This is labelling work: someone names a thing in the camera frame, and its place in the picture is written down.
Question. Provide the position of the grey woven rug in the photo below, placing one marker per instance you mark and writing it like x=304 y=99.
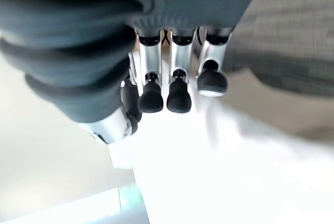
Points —
x=287 y=38

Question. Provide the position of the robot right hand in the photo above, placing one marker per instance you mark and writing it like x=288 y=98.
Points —
x=78 y=38

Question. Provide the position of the white bed frame rail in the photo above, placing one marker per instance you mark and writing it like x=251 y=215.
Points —
x=78 y=208

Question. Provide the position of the white duvet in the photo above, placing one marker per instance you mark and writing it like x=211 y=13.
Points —
x=208 y=169

